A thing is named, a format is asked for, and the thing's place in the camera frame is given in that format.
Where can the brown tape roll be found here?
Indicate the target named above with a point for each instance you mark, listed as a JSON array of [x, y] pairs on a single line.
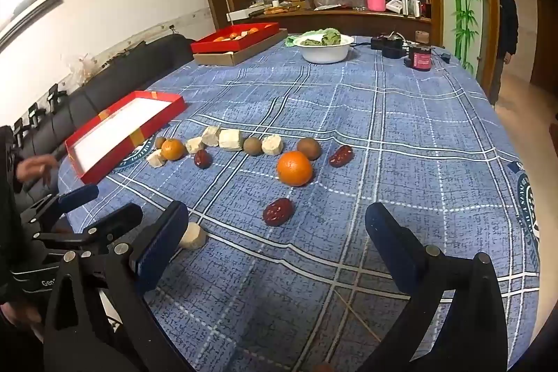
[[422, 35]]

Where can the crumpled clear plastic bag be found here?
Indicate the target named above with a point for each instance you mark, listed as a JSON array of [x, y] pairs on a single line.
[[85, 68]]

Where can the small white box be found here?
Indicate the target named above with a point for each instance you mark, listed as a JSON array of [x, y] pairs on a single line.
[[396, 6]]

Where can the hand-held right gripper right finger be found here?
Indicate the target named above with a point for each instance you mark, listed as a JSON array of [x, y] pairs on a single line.
[[392, 243]]

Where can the white long box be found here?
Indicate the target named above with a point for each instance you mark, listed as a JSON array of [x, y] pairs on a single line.
[[244, 15]]

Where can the thin wooden stick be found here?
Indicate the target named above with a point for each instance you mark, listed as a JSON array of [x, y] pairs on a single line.
[[357, 317]]

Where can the white bowl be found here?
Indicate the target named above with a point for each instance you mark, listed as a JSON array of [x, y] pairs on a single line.
[[325, 53]]

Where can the blue plaid tablecloth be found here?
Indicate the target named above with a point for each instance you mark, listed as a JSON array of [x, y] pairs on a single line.
[[383, 123]]

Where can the brown cardboard box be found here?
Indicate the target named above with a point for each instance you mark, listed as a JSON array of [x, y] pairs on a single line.
[[244, 53]]

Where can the red date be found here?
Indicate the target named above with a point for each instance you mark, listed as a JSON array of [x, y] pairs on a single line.
[[202, 158], [341, 156], [278, 211]]

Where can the large orange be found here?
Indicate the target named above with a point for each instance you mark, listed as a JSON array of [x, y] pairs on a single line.
[[295, 168]]

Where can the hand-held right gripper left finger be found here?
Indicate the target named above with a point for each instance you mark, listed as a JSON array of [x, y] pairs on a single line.
[[160, 243]]

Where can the green leafy vegetable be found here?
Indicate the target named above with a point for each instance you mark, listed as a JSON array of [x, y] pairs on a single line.
[[325, 37]]

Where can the pale round pastry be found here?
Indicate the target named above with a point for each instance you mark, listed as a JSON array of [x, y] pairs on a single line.
[[192, 236]]

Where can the brown wooden door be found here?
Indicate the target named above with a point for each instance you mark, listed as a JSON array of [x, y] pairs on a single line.
[[545, 41]]

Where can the black leather sofa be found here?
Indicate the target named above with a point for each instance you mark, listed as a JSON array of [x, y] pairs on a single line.
[[113, 80]]

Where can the small orange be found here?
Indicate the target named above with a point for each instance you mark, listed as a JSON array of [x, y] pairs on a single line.
[[173, 149]]

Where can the red tray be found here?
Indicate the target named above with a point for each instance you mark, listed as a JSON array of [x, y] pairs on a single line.
[[205, 45]]

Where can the brown kiwi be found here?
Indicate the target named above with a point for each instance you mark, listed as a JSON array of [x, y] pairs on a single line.
[[253, 145], [160, 142], [308, 148]]

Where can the black electronic device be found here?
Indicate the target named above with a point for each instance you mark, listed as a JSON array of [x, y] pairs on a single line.
[[386, 45]]

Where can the person's left hand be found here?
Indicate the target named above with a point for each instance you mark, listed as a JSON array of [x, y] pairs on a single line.
[[15, 313]]

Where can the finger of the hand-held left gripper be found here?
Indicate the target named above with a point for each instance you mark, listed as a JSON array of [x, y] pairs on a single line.
[[117, 220], [78, 195]]

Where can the red box lid white inside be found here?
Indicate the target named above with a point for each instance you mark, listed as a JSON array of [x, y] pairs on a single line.
[[126, 128]]

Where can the black power adapter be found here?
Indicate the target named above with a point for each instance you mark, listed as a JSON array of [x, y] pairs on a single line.
[[445, 57]]

